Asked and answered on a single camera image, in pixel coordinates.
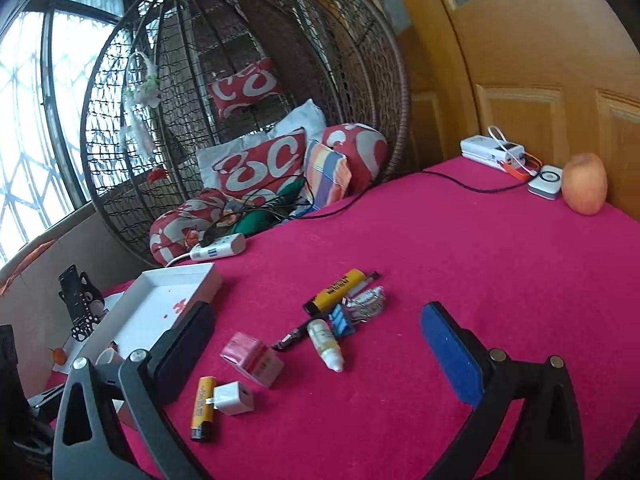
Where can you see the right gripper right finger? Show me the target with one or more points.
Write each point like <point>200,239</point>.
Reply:
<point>546,442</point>

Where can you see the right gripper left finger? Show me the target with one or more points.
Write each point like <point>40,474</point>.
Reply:
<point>89,442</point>

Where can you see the white usb charger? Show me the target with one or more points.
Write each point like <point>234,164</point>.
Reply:
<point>231,399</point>

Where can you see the silver binder clip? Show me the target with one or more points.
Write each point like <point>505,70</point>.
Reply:
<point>368,304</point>

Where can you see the black pen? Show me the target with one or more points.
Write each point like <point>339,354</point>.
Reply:
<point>300,333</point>

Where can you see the yellow dropper bottle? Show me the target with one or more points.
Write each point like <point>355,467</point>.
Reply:
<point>326,345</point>

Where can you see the blue binder clip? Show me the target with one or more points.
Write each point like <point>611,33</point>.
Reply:
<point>340,322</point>

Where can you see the yellow lighter with black cap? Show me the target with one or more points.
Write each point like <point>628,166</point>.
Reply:
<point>329,297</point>

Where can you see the brown tape roll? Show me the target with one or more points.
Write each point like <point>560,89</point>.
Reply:
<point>109,356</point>

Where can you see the small orange on paper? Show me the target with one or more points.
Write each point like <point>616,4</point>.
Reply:
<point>58,356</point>

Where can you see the black cat phone stand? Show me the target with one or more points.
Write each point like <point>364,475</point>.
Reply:
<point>95,310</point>

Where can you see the black smartphone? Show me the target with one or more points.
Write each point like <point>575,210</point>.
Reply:
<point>72,293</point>

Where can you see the white cardboard tray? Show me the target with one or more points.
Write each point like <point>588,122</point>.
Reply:
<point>155,302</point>

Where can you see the orange cloth on ledge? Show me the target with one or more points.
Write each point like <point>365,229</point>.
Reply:
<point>24,264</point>

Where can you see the red white rolled cushion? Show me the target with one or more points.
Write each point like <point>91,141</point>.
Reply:
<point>176,231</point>

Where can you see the magenta tablecloth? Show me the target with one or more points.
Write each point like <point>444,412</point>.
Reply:
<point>527,275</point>

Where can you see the white power strip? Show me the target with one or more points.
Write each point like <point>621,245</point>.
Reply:
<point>224,247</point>

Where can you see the small white square device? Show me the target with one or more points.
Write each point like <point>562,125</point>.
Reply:
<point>547,183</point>

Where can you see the red apple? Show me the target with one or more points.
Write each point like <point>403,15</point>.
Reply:
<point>585,184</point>

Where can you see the white power bank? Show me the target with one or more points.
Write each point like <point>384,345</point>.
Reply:
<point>492,153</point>

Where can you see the green cloth bag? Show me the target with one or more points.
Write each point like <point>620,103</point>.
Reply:
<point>275,210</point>

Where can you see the red white square cushion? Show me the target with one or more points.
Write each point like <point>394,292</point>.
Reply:
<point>257,169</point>

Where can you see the red white round cushion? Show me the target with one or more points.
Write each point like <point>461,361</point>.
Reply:
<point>364,148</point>

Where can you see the plaid cushion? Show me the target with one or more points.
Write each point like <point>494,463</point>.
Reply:
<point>327,174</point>

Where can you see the white feather dreamcatcher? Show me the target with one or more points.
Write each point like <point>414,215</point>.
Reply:
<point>144,95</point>

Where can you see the wooden door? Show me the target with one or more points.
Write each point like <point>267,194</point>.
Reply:
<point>559,76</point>

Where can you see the small red white headrest pillow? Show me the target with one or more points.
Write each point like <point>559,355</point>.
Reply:
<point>252,84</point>

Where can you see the wicker hanging egg chair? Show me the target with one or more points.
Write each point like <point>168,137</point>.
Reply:
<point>178,76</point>

